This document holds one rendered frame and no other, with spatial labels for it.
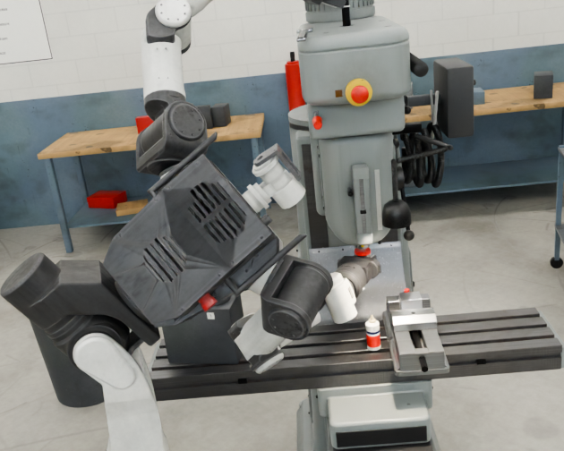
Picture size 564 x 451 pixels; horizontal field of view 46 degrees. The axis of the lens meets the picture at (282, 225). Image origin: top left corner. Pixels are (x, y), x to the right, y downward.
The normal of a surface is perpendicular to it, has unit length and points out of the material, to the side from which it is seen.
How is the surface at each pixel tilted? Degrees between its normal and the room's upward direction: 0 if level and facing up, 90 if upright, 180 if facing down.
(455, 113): 90
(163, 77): 53
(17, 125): 90
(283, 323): 105
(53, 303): 90
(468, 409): 0
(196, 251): 74
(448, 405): 0
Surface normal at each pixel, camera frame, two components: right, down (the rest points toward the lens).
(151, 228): -0.25, 0.10
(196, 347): -0.20, 0.37
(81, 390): 0.10, 0.41
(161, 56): 0.13, -0.29
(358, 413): -0.11, -0.93
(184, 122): 0.58, -0.29
